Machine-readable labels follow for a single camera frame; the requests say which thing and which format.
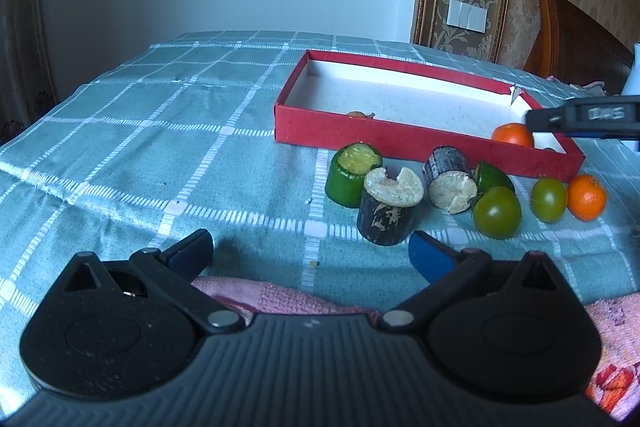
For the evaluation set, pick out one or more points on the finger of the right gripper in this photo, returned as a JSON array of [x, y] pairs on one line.
[[606, 117]]

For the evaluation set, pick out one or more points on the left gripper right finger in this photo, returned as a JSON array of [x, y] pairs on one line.
[[456, 276]]

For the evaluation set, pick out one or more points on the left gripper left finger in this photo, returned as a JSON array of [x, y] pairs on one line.
[[150, 292]]

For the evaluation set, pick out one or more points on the orange mandarin outside box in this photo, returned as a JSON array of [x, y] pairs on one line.
[[586, 197]]

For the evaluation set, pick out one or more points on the orange mandarin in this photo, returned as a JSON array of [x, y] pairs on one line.
[[514, 133]]

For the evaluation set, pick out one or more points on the green cucumber stub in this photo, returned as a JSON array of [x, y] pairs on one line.
[[349, 166]]

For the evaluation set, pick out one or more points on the small brown round fruit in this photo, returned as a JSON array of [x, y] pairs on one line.
[[356, 114]]

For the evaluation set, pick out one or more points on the white electric kettle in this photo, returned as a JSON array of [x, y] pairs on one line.
[[632, 83]]

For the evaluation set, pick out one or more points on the brown wooden headboard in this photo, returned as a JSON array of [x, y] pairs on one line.
[[574, 48]]

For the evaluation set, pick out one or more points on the small green tomato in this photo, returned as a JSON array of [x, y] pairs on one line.
[[548, 199]]

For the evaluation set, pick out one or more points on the pink floral towel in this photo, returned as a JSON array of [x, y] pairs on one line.
[[614, 387]]

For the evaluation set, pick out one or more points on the teal checked bed sheet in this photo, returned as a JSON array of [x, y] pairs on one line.
[[180, 138]]

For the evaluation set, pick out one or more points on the red shallow cardboard box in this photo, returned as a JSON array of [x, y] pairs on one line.
[[417, 107]]

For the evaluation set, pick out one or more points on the beige patterned curtain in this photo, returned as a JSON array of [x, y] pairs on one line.
[[27, 89]]

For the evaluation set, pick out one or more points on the white wall switch panel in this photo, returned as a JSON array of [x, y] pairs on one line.
[[467, 16]]

